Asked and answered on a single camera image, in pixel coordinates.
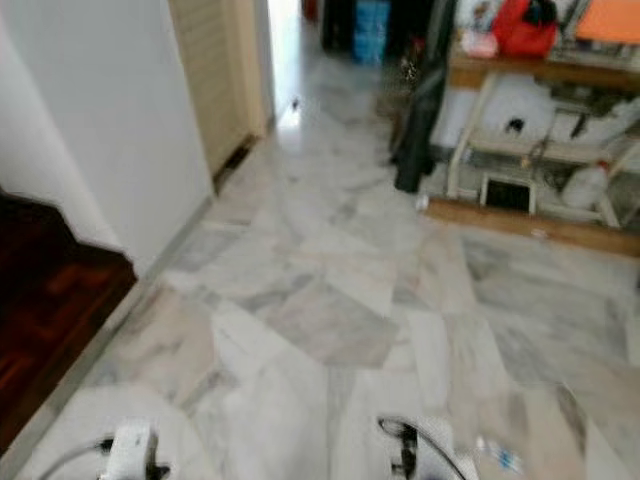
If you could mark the wooden floor plank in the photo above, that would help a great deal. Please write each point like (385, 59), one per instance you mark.
(520, 224)

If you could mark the dark wooden staircase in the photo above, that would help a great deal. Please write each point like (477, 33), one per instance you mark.
(55, 310)

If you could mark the beige louvered door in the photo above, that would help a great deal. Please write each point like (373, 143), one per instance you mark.
(215, 80)

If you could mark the blue box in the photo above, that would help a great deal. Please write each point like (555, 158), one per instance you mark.
(371, 30)

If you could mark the black upright bag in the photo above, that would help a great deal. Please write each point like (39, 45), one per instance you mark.
(422, 125)

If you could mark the red bag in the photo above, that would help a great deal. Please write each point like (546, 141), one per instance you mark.
(525, 30)

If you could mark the white plastic jug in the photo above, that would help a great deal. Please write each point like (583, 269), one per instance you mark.
(586, 188)

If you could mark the orange sheet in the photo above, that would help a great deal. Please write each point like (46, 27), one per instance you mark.
(610, 20)

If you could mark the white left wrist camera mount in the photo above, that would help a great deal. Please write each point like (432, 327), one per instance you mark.
(133, 448)

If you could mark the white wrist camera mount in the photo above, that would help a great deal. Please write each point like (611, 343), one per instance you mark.
(133, 448)
(435, 446)

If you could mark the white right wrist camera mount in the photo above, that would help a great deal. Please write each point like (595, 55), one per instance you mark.
(435, 446)

